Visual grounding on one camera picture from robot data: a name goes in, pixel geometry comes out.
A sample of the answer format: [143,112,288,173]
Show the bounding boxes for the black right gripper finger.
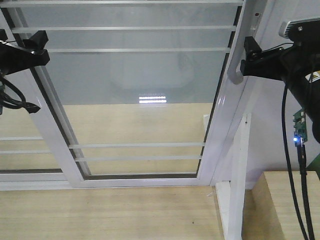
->
[240,59,270,77]
[243,36,262,60]

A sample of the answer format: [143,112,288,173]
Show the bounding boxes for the white triangular support brace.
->
[201,113,252,240]

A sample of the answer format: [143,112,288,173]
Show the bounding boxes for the grey curved door handle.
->
[226,0,256,85]

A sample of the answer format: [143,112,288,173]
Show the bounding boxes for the green circuit board right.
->
[293,108,308,147]

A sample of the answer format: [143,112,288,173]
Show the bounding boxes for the white framed sliding glass door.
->
[0,0,270,189]

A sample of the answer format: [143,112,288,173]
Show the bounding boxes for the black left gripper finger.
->
[22,30,49,50]

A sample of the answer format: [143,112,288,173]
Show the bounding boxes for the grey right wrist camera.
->
[278,17,320,39]

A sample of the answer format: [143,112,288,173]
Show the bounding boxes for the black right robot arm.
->
[240,36,320,142]

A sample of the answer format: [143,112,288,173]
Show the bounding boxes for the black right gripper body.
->
[259,43,303,82]

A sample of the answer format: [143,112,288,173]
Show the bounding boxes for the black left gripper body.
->
[0,29,50,75]

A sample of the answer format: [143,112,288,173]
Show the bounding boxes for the fixed white framed glass panel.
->
[0,70,82,187]

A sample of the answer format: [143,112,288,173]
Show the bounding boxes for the light plywood base board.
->
[0,186,223,240]

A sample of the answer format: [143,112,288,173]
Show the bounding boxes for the light wooden box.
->
[242,171,320,240]

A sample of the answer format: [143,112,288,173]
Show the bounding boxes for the green sandbag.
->
[307,154,320,179]

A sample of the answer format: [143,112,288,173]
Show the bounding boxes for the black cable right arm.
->
[281,82,316,240]

